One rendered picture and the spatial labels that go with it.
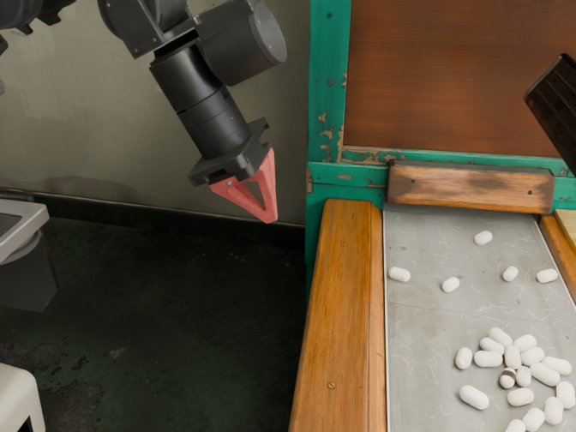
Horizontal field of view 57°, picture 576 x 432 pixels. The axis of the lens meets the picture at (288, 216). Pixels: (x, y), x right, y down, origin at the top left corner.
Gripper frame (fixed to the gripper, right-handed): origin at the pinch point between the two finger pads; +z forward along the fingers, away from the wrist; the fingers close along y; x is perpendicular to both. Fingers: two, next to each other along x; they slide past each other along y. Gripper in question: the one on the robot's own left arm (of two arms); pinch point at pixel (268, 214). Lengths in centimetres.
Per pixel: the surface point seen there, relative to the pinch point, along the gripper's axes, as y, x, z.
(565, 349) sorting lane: 13.1, -23.9, 41.7
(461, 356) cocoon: 6.8, -11.2, 32.9
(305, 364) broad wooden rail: 0.4, 6.8, 22.8
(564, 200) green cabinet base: 48, -32, 40
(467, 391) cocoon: 0.7, -11.6, 33.0
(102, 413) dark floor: 38, 100, 60
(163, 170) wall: 131, 101, 25
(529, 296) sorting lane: 24, -21, 40
